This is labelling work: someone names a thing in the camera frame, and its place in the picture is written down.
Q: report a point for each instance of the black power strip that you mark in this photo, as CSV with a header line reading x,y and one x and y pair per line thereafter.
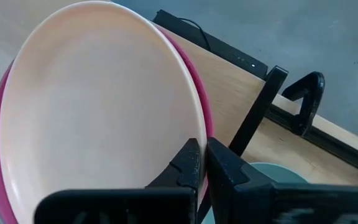
x,y
228,53

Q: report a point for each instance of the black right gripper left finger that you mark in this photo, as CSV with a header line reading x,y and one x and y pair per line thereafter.
x,y
120,205

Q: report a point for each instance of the dark teal plate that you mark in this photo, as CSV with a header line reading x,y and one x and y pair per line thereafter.
x,y
278,174

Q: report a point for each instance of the black aluminium rail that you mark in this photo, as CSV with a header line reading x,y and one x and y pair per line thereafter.
x,y
337,143

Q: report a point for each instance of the peach plate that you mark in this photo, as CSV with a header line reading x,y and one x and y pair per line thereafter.
x,y
98,109

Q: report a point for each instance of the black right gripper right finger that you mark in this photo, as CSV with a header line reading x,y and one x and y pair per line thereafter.
x,y
291,205

